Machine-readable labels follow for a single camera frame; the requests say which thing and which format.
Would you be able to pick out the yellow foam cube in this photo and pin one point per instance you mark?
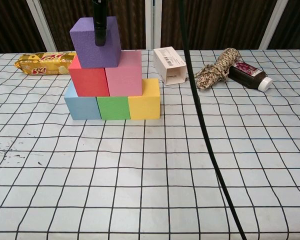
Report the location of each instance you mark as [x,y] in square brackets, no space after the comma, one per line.
[145,105]

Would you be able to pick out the green foam cube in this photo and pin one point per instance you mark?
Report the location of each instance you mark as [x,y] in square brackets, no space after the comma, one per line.
[112,107]

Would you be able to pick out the pink foam cube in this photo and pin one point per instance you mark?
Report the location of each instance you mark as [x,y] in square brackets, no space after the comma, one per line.
[123,80]

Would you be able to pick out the light blue foam cube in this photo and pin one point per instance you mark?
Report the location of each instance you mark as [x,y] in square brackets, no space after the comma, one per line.
[82,107]

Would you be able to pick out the red foam cube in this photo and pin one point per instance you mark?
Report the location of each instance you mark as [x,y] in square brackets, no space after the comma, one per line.
[90,81]

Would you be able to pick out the purple foam cube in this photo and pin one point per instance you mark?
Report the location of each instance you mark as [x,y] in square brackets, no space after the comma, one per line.
[97,52]

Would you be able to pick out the white carton box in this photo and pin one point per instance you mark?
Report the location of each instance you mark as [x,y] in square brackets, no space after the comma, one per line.
[168,65]

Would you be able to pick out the white black checkered tablecloth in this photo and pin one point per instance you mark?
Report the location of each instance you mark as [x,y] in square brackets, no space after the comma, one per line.
[115,175]

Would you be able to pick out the dark brown ribbed panel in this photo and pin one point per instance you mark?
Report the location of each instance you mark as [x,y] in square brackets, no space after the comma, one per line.
[297,25]
[227,25]
[7,25]
[130,25]

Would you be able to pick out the dark juice bottle white cap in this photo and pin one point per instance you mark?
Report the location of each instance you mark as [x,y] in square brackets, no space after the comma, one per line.
[247,73]

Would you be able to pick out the gold snack package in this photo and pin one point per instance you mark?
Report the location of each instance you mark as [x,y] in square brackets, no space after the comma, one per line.
[42,65]

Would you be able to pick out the white partition frame post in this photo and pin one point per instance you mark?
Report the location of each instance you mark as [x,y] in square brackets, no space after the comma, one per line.
[41,22]
[153,25]
[275,25]

